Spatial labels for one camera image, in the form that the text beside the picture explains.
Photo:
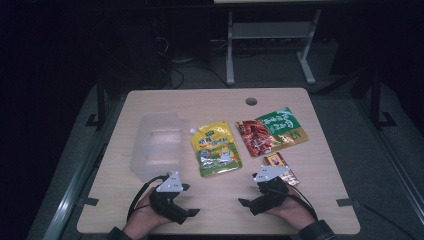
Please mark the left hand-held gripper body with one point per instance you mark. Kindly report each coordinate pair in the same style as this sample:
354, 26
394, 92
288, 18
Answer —
166, 203

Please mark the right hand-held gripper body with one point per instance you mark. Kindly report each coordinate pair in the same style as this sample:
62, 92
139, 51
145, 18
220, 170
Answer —
270, 196

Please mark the small red and yellow box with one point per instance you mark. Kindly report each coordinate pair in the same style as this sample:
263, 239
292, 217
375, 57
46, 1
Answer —
276, 161

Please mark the person's left hand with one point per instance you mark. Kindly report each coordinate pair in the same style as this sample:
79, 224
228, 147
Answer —
143, 216

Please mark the yellow spouted sauce pouch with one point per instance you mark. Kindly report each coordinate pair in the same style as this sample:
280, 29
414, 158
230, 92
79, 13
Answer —
216, 150

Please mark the red and green food packet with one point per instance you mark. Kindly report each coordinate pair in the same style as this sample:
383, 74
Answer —
270, 131

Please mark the translucent plastic storage container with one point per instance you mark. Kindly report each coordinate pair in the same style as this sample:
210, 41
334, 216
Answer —
156, 146

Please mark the black metal stand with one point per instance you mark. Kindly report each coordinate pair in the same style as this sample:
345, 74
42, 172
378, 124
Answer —
375, 100
101, 100

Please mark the white metal stand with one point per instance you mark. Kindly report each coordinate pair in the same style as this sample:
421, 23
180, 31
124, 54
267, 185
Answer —
270, 30

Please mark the grey table bracket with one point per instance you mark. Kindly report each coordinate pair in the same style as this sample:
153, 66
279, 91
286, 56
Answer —
345, 202
90, 201

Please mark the aluminium floor rail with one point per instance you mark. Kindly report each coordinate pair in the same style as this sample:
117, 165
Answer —
400, 170
71, 190

